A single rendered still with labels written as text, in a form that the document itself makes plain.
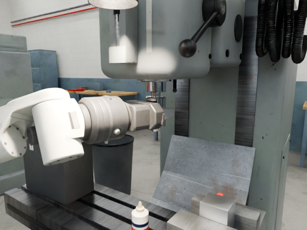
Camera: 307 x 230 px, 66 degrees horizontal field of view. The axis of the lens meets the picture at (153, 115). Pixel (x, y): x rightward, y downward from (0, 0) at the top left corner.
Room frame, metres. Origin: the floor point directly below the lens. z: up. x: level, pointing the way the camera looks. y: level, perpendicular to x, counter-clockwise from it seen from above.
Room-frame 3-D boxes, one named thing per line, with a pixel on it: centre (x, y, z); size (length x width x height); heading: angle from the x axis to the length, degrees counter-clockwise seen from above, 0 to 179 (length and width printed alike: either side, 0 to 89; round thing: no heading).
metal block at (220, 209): (0.47, -0.14, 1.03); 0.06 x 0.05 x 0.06; 55
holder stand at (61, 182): (0.79, 0.33, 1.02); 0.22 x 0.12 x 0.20; 58
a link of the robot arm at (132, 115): (0.49, 0.06, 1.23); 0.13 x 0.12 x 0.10; 42
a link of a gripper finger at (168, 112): (0.53, -0.03, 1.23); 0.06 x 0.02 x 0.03; 132
